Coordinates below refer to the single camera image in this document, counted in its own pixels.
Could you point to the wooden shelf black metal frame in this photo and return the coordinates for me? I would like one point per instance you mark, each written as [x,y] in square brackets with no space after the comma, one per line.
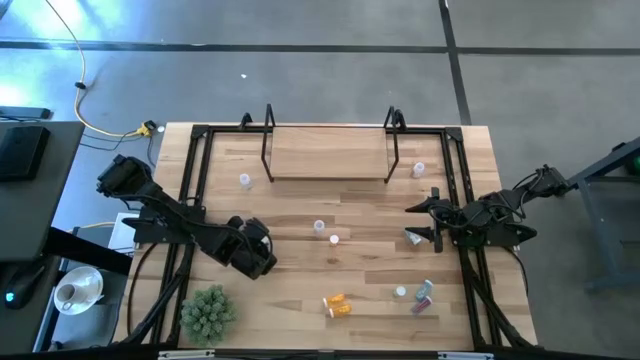
[325,152]

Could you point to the silver metal bracket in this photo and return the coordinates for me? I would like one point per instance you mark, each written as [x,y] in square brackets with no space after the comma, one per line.
[465,356]
[186,355]

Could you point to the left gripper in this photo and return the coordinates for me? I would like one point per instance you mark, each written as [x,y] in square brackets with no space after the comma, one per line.
[250,250]

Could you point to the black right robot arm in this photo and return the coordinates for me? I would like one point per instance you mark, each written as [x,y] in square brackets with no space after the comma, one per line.
[495,215]

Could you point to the black computer mouse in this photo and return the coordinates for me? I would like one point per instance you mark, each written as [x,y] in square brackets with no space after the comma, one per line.
[22,287]

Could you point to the teal bottle with magenta pills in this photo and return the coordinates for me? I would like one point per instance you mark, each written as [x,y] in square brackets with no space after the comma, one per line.
[421,305]

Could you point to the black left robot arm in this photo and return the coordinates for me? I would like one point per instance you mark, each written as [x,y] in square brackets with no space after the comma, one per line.
[160,202]

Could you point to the black box on desk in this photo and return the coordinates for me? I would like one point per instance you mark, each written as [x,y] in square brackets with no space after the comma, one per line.
[22,152]

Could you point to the black side desk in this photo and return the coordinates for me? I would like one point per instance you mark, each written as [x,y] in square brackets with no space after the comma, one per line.
[55,200]

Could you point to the black flat device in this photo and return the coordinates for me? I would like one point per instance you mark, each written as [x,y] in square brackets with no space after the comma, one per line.
[25,113]

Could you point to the grey metal cart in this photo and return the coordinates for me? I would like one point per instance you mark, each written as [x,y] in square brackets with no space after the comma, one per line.
[596,227]

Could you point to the green potted plant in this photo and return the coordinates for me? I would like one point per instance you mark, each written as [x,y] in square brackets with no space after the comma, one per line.
[207,315]

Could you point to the white cup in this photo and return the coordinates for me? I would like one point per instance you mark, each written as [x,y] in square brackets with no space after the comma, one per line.
[67,295]

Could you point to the teal medicine bottle white cap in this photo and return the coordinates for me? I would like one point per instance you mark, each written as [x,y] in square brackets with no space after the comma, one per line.
[424,290]

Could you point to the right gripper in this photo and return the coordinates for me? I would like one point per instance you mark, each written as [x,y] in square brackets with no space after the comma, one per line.
[452,220]

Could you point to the white paper box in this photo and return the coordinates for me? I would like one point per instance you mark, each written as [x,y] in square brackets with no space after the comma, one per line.
[122,232]

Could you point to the green object on cart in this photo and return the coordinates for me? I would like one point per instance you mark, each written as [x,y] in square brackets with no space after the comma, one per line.
[635,165]

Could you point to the clear medicine bottle white cap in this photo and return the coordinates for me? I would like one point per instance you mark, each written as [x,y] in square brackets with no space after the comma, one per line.
[418,169]
[245,180]

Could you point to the grey side shelf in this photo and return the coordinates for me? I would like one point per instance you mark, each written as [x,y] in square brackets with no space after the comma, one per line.
[95,325]

